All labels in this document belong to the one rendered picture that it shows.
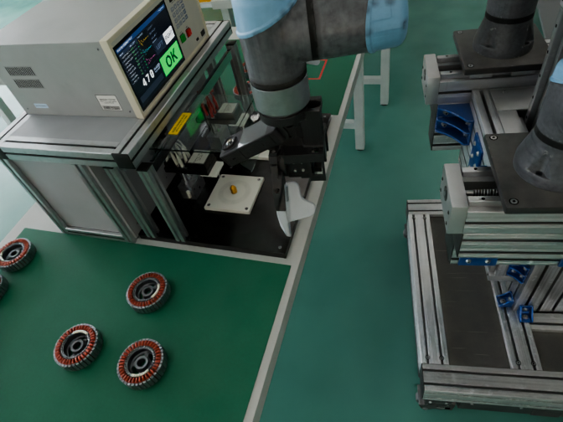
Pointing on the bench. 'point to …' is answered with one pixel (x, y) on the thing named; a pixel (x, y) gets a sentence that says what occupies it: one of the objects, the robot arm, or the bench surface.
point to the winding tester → (87, 54)
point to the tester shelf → (116, 151)
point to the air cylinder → (192, 186)
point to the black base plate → (194, 218)
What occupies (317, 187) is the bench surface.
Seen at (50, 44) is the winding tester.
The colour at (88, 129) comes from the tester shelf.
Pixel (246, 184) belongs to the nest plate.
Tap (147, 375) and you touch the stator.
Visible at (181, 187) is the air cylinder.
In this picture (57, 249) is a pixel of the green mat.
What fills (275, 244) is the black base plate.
